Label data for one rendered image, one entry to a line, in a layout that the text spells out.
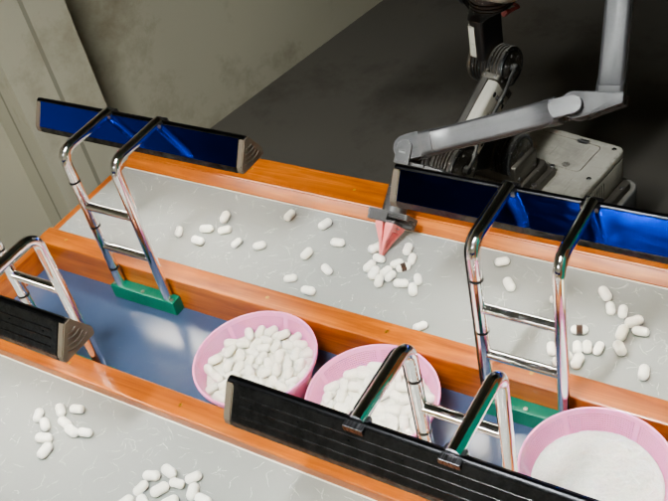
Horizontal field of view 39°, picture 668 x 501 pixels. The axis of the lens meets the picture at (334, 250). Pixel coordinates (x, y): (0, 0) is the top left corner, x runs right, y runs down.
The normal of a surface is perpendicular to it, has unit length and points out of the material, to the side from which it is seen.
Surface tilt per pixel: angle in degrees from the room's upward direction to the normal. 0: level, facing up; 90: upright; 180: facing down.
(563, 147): 0
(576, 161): 0
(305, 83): 0
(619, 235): 58
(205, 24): 90
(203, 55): 90
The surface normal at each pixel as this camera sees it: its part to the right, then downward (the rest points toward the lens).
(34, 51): 0.75, 0.32
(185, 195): -0.19, -0.74
